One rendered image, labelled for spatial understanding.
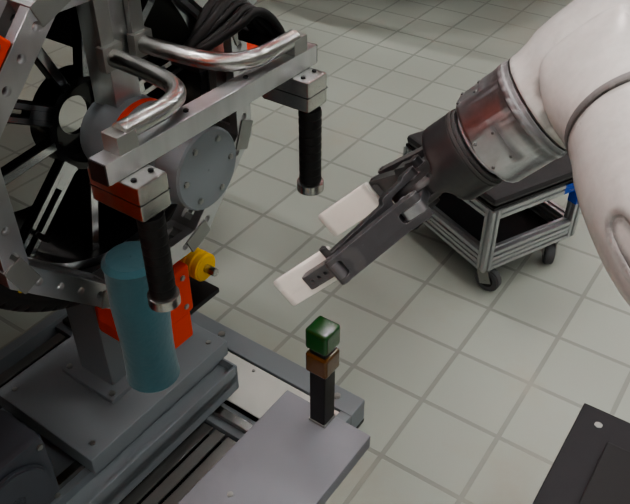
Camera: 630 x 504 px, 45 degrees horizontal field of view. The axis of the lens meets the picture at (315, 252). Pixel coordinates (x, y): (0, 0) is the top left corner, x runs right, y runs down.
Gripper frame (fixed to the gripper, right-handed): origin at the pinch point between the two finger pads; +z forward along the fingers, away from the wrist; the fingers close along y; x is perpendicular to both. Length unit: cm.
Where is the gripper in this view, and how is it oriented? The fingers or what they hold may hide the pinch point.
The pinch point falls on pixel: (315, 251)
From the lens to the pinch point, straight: 75.2
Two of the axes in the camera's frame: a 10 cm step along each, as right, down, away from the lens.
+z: -7.0, 4.6, 5.4
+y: -3.1, 4.9, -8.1
